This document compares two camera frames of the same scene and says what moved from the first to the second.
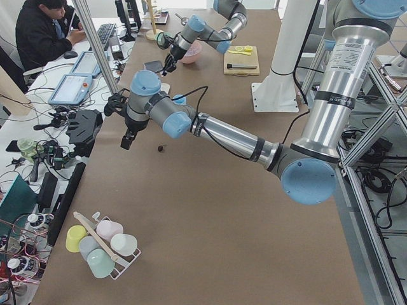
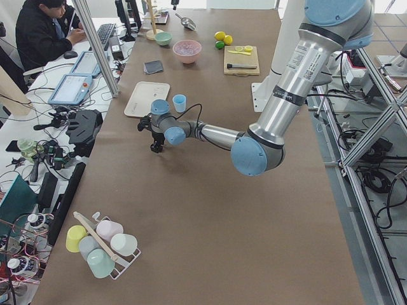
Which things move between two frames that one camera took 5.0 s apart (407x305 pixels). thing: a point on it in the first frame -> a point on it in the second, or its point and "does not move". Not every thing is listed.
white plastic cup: (124, 244) does not move
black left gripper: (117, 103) -> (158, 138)
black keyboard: (105, 32) does not move
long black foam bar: (63, 203) does not move
